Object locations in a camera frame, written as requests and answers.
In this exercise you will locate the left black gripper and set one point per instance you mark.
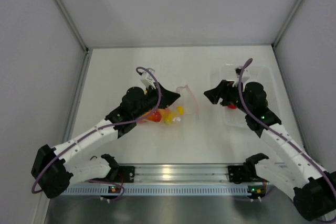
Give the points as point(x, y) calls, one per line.
point(167, 97)

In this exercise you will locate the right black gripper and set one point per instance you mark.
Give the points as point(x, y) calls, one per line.
point(215, 94)

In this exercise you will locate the yellow fake corn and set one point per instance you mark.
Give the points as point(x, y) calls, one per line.
point(173, 116)

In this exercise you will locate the clear zip top bag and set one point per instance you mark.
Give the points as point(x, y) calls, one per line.
point(186, 105)

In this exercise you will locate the red fake apple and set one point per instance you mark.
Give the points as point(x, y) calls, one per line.
point(231, 106)

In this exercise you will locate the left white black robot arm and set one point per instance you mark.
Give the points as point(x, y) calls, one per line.
point(56, 168)

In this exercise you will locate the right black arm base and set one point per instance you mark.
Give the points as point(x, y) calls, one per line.
point(242, 174)

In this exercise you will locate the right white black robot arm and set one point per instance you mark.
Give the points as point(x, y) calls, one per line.
point(310, 187)

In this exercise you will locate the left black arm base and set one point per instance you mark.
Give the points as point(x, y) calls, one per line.
point(122, 174)

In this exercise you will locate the red fake tomato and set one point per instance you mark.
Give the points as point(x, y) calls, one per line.
point(157, 116)

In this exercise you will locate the orange yellow fake peach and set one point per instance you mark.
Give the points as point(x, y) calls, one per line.
point(149, 117)

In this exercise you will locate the white plastic basket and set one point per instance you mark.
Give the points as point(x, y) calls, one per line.
point(237, 118)

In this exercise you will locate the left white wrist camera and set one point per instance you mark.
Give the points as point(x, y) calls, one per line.
point(146, 77)

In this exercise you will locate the aluminium mounting rail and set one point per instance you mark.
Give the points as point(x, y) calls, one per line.
point(216, 173)

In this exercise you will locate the white slotted cable duct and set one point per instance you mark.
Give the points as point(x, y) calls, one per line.
point(92, 189)

